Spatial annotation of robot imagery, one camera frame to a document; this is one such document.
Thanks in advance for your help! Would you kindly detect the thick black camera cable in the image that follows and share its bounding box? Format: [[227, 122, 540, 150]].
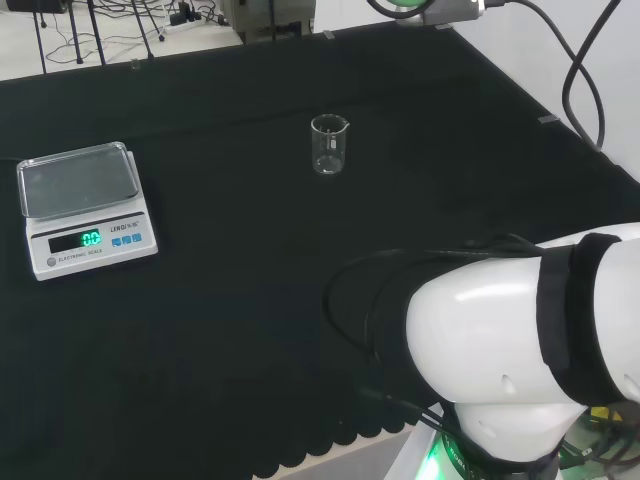
[[485, 0, 622, 152]]

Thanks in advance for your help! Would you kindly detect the black tripod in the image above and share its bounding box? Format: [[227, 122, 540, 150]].
[[32, 0, 109, 75], [130, 0, 167, 64]]

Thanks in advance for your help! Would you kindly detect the clear glass beaker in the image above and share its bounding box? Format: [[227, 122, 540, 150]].
[[309, 114, 351, 176]]

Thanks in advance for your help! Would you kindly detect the grey equipment box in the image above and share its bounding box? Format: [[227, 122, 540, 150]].
[[233, 0, 317, 48]]

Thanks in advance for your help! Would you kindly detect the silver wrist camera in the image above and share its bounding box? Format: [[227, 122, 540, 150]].
[[367, 0, 489, 27]]

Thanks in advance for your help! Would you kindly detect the white power strip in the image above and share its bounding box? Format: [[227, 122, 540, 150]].
[[164, 13, 236, 34]]

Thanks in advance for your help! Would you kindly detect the white electronic balance steel pan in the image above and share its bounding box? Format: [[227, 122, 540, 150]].
[[16, 141, 159, 282]]

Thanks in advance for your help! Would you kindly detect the black bench cloth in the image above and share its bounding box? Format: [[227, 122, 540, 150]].
[[0, 22, 640, 480]]

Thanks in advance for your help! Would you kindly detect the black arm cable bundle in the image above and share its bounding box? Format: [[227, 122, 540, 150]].
[[323, 233, 542, 362]]

